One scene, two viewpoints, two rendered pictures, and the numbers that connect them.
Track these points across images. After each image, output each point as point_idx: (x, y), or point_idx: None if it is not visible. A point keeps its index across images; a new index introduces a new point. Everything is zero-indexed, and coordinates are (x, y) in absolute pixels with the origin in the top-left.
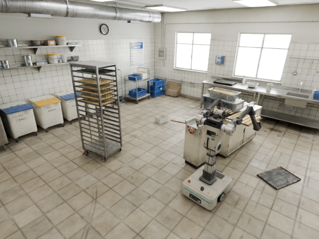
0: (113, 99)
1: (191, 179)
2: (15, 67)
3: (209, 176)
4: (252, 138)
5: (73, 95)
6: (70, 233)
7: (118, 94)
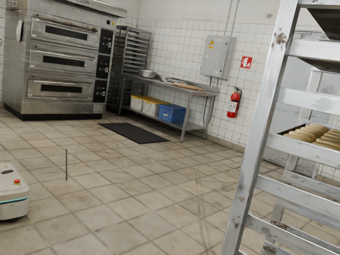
0: (299, 138)
1: (4, 186)
2: None
3: None
4: None
5: None
6: (220, 214)
7: (261, 84)
